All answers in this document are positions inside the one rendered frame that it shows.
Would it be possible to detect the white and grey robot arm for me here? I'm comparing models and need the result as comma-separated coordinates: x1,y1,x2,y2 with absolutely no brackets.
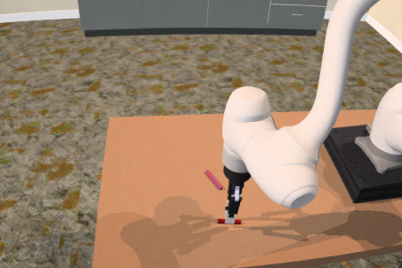
222,0,402,209

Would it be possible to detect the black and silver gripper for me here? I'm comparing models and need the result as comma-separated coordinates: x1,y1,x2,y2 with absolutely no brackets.
223,166,251,223

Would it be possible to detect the pink rod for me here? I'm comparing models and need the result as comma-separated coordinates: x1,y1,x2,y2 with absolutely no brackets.
205,170,222,190

